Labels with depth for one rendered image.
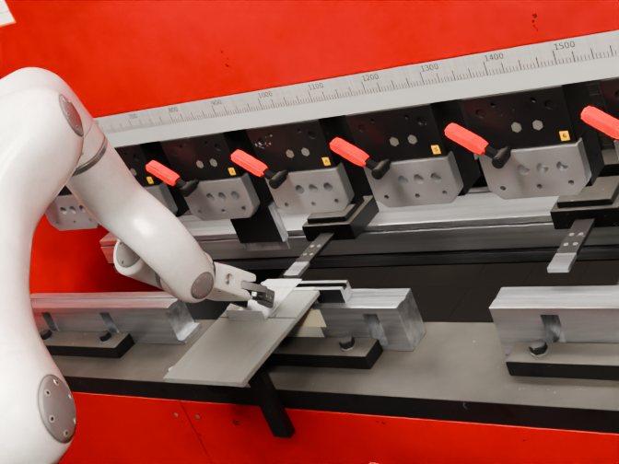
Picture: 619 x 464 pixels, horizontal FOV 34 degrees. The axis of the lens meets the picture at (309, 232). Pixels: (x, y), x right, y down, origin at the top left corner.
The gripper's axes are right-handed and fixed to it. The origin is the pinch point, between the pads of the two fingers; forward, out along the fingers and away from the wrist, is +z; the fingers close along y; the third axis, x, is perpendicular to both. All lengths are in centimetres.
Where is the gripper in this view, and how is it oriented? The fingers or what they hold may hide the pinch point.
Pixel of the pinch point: (253, 297)
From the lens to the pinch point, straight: 183.2
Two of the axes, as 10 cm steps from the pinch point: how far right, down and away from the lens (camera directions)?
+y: -8.0, 0.4, 6.0
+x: -1.4, 9.5, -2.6
